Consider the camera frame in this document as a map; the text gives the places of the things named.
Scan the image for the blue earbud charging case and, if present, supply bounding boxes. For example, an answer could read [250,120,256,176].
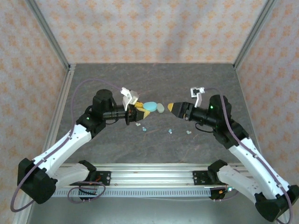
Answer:
[142,101,158,112]

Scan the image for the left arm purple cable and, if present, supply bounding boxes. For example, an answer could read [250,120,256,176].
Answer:
[10,78,124,213]

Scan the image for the aluminium table edge rail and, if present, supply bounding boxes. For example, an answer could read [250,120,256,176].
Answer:
[233,64,262,152]
[11,64,77,224]

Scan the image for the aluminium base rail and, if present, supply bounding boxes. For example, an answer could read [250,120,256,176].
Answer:
[56,162,256,187]

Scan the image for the slotted grey cable duct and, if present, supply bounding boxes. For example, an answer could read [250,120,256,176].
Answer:
[51,188,212,198]

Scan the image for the aluminium frame corner post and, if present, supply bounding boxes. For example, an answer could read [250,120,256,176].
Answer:
[233,0,279,70]
[25,0,71,70]

